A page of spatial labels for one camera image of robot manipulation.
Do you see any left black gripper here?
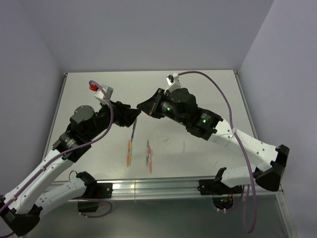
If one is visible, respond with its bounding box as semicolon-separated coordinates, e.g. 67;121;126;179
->
86;98;141;140

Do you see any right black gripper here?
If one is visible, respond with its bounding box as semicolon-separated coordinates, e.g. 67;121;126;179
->
137;88;188;126

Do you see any black pen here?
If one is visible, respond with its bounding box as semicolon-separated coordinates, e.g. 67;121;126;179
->
130;119;137;143

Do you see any green pen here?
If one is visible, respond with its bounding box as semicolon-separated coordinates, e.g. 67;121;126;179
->
146;140;149;167

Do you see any pink pen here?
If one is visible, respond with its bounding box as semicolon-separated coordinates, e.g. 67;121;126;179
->
148;146;152;173

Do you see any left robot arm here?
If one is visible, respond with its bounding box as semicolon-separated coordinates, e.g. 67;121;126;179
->
0;101;141;237

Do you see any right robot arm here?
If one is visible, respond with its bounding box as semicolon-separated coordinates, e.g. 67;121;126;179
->
137;88;290;195

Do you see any orange pen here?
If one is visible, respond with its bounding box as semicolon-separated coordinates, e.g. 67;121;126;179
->
126;139;131;167

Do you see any yellow pen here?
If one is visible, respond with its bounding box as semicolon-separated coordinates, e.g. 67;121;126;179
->
128;141;132;166

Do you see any purple cable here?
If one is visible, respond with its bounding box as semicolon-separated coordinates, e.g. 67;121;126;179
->
0;79;115;238
178;71;258;234
79;195;113;218

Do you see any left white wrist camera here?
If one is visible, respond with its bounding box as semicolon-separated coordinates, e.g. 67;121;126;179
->
94;85;113;105

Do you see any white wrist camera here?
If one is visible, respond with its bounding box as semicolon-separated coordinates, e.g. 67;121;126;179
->
94;85;113;105
164;72;181;95

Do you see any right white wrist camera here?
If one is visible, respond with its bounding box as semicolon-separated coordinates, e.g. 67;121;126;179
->
164;72;181;95

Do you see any red cable connector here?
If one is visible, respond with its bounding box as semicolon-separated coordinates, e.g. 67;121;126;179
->
89;84;98;92

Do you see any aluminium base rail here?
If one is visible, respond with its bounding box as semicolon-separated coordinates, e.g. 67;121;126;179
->
49;175;283;200

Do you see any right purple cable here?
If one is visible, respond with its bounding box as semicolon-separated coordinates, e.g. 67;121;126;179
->
178;71;258;234

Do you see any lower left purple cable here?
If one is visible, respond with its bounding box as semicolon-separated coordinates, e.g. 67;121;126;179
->
79;195;113;218

